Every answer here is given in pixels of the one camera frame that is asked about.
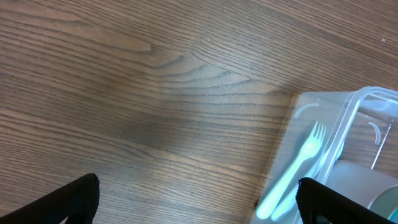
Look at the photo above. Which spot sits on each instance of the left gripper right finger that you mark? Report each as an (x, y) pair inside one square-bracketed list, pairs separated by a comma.
[(320, 204)]

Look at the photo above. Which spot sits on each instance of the light blue plastic fork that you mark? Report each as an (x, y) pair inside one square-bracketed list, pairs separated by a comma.
[(289, 200)]

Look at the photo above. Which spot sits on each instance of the white plastic fork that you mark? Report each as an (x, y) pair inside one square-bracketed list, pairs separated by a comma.
[(308, 150)]

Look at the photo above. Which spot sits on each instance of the clear plastic container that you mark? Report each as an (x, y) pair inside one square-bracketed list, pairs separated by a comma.
[(361, 127)]

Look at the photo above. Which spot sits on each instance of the blue cup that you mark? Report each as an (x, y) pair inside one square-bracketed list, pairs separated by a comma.
[(394, 216)]

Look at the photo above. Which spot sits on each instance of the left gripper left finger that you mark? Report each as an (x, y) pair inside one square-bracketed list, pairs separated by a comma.
[(74, 203)]

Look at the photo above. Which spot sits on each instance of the green cup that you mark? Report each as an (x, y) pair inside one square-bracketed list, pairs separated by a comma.
[(385, 203)]

